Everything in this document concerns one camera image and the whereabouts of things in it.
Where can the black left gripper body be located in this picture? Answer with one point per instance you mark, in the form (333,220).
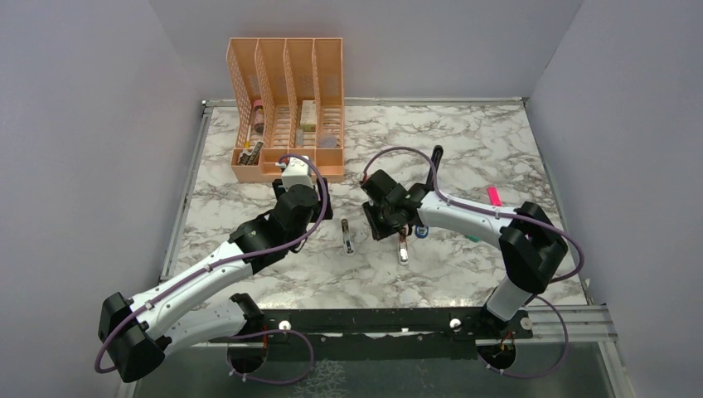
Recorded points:
(318,210)

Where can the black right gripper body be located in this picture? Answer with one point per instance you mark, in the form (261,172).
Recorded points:
(384,225)

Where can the blue stapler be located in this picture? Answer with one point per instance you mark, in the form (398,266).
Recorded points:
(422,231)

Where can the small white stapler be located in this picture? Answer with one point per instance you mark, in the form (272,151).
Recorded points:
(347,238)

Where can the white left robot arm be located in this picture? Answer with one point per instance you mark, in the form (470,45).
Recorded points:
(138,333)

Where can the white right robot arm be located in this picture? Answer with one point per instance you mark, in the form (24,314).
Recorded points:
(532,249)

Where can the clear tape roll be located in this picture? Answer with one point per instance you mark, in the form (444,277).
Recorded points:
(328,141)

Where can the black label card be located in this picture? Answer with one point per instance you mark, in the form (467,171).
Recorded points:
(249,156)

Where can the green white small box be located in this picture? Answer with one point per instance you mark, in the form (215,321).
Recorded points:
(308,116)

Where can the pink highlighter marker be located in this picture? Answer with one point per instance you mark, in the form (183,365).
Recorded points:
(494,197)

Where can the pink glue stick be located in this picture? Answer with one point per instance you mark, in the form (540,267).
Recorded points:
(259,116)

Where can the orange plastic desk organizer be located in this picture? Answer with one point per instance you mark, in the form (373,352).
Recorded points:
(283,72)

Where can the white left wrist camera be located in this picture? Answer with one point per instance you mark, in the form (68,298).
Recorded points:
(296,172)

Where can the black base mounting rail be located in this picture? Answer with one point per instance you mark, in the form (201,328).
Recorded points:
(374,334)

